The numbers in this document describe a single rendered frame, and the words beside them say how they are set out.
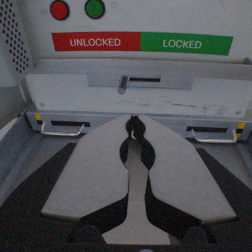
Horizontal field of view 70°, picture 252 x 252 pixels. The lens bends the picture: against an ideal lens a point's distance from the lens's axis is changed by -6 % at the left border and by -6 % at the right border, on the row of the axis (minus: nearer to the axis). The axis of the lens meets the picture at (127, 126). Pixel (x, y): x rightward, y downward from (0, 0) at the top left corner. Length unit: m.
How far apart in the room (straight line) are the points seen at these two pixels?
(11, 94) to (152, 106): 0.41
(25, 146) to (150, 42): 0.37
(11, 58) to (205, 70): 0.30
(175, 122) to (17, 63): 0.33
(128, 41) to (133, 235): 0.33
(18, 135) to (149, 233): 0.35
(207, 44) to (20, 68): 0.31
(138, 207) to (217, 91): 0.28
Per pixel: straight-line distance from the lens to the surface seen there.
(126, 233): 0.34
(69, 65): 0.35
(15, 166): 0.48
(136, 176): 0.40
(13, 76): 0.33
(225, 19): 0.37
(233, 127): 0.49
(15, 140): 0.49
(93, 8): 0.35
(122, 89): 0.34
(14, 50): 0.33
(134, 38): 0.36
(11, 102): 0.63
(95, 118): 0.44
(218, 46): 0.38
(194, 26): 0.36
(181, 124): 0.45
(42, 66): 0.38
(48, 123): 0.50
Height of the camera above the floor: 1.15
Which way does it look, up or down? 39 degrees down
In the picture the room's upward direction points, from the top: 1 degrees counter-clockwise
